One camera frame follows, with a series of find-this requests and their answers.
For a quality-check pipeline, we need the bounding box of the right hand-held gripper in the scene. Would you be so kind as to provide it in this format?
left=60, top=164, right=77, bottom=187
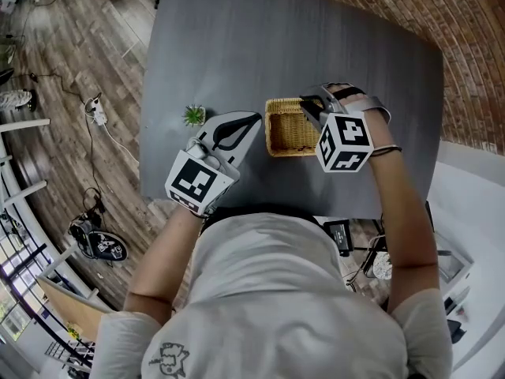
left=299, top=83, right=392, bottom=174

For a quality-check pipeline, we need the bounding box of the white power cable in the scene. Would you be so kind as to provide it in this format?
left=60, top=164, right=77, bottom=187
left=102, top=123, right=140, bottom=165

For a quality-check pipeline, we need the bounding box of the white power strip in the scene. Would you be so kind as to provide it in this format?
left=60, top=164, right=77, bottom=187
left=84, top=96, right=110, bottom=127

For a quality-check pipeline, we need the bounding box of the person's white t-shirt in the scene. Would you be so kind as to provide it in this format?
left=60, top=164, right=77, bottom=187
left=89, top=211, right=454, bottom=379

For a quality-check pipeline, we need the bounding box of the black framed window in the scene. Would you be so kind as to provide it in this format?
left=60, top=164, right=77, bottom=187
left=0, top=207, right=60, bottom=345

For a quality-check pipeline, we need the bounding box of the wicker basket organizer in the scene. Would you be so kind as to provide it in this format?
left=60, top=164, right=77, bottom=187
left=264, top=97, right=328, bottom=159

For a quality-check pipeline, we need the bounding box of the person's right hand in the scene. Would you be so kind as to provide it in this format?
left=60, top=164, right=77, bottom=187
left=341, top=92, right=372, bottom=105

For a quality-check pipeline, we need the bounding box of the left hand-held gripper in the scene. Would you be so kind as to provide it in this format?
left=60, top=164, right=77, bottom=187
left=164, top=111, right=264, bottom=218

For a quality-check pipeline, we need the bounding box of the small potted green plant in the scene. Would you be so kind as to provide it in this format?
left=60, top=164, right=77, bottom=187
left=181, top=103, right=208, bottom=128

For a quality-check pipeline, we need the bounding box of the person's left forearm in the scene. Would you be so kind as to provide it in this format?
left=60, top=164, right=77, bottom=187
left=123, top=202, right=207, bottom=327

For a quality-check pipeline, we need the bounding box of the patterned round seat cushion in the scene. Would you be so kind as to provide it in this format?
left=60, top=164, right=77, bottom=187
left=370, top=250, right=392, bottom=280

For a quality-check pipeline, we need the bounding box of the white wooden rack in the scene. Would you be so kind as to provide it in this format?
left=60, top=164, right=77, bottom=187
left=0, top=118, right=52, bottom=212

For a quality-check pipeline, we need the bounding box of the black device with stickers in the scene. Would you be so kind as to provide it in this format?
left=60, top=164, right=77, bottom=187
left=68, top=216, right=129, bottom=263

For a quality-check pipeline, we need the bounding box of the black wrist band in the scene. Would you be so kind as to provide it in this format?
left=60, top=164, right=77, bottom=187
left=371, top=143, right=403, bottom=157

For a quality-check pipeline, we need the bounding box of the black folding chair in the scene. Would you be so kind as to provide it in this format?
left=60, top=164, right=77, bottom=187
left=346, top=233, right=392, bottom=291

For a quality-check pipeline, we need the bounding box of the light wooden board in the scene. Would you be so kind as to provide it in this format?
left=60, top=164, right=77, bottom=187
left=36, top=275, right=116, bottom=343

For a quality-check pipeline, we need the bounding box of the black power adapter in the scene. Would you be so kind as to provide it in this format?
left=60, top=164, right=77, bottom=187
left=322, top=219, right=355, bottom=258

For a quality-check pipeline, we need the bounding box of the person's right forearm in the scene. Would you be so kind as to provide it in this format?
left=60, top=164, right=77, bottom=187
left=368, top=111, right=441, bottom=316

